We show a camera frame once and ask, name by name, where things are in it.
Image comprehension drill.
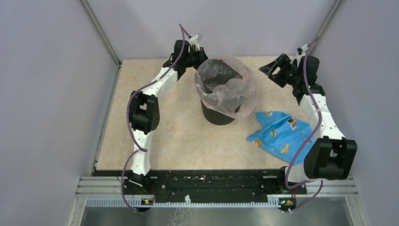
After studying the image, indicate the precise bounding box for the black plastic trash bin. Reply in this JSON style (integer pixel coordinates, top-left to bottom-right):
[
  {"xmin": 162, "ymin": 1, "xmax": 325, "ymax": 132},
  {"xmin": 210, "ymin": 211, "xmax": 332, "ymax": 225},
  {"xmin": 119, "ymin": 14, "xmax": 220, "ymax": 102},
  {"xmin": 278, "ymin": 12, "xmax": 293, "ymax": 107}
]
[{"xmin": 201, "ymin": 101, "xmax": 235, "ymax": 126}]

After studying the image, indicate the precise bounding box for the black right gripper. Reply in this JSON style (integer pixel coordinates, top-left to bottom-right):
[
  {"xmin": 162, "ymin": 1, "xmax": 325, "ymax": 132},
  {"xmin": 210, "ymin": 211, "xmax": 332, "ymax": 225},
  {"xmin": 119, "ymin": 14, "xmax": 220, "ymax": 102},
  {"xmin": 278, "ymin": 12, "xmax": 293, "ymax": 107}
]
[{"xmin": 258, "ymin": 54, "xmax": 301, "ymax": 89}]

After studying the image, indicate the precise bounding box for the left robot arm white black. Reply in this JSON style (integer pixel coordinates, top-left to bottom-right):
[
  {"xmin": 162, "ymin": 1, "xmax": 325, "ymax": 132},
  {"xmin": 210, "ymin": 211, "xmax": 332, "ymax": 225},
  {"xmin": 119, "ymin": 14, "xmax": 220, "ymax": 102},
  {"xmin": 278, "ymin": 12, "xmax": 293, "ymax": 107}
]
[{"xmin": 124, "ymin": 35, "xmax": 207, "ymax": 195}]

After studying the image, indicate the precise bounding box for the white slotted cable duct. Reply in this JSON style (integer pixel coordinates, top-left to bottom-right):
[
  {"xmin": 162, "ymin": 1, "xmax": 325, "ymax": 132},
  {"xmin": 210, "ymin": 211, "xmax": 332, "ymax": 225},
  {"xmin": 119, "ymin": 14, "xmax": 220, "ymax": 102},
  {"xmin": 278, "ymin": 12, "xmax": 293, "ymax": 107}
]
[{"xmin": 86, "ymin": 195, "xmax": 281, "ymax": 208}]

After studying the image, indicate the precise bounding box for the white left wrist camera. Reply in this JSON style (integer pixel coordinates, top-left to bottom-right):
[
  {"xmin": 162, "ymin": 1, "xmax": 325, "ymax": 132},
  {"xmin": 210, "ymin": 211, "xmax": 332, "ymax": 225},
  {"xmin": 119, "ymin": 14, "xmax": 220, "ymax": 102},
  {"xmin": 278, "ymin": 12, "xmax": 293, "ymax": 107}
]
[{"xmin": 188, "ymin": 33, "xmax": 202, "ymax": 51}]

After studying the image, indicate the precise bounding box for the translucent pink trash bag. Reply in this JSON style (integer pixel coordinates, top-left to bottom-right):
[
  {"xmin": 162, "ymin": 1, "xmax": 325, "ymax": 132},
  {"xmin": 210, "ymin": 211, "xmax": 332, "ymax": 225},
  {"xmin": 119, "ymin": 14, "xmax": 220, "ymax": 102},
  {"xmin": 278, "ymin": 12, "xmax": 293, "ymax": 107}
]
[{"xmin": 194, "ymin": 56, "xmax": 257, "ymax": 119}]

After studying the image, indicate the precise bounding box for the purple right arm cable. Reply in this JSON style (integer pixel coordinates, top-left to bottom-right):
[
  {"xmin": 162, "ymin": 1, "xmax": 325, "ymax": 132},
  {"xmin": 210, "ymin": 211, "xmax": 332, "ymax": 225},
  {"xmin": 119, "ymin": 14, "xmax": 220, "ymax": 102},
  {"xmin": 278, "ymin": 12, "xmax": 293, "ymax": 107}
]
[{"xmin": 284, "ymin": 37, "xmax": 325, "ymax": 213}]

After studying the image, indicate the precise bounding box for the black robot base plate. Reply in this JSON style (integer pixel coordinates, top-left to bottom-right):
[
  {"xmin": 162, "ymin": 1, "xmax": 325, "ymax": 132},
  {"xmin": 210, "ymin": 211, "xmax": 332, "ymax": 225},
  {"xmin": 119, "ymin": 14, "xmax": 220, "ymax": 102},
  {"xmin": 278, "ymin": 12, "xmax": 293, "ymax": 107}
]
[{"xmin": 121, "ymin": 168, "xmax": 308, "ymax": 204}]

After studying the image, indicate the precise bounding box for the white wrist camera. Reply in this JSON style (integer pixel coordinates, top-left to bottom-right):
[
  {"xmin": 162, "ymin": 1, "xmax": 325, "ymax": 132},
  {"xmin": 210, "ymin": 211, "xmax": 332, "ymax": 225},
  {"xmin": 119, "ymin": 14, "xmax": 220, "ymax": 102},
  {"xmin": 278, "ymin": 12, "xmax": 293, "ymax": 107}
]
[
  {"xmin": 188, "ymin": 33, "xmax": 202, "ymax": 51},
  {"xmin": 291, "ymin": 44, "xmax": 309, "ymax": 68}
]

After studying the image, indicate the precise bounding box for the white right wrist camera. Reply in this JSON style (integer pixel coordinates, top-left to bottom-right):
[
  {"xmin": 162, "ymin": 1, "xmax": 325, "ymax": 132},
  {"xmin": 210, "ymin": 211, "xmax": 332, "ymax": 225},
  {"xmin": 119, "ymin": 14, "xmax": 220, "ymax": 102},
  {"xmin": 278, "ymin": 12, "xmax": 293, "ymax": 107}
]
[{"xmin": 291, "ymin": 44, "xmax": 309, "ymax": 68}]

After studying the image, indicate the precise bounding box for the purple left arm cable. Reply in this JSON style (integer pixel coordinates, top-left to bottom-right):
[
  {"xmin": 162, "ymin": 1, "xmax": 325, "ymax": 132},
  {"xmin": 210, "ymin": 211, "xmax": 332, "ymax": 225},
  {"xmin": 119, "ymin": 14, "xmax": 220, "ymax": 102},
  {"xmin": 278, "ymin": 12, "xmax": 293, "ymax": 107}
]
[{"xmin": 120, "ymin": 24, "xmax": 192, "ymax": 213}]

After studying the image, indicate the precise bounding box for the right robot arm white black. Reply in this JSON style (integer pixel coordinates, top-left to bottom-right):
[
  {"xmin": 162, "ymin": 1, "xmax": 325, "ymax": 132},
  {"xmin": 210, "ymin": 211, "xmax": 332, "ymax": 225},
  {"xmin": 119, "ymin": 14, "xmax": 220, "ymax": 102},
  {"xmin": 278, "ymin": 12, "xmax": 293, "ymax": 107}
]
[{"xmin": 259, "ymin": 54, "xmax": 358, "ymax": 194}]

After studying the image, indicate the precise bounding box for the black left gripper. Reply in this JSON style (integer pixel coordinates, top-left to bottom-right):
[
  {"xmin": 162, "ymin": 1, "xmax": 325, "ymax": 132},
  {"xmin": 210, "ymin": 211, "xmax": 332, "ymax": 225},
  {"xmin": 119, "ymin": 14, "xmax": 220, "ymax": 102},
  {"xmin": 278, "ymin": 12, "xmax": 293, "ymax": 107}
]
[{"xmin": 183, "ymin": 47, "xmax": 214, "ymax": 70}]

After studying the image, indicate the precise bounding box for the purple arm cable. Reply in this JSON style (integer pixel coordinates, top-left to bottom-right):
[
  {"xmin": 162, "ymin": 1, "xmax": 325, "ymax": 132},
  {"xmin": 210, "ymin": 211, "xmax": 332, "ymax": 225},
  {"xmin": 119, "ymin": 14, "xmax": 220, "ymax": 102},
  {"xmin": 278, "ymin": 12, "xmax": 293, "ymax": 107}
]
[
  {"xmin": 120, "ymin": 24, "xmax": 192, "ymax": 213},
  {"xmin": 284, "ymin": 37, "xmax": 325, "ymax": 213}
]

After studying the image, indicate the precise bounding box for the blue cartoon printed bag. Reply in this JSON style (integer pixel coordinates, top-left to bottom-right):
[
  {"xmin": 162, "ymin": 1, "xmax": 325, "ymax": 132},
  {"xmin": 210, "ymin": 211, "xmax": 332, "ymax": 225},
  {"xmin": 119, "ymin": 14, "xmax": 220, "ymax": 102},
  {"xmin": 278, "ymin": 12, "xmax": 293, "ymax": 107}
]
[{"xmin": 247, "ymin": 111, "xmax": 312, "ymax": 163}]

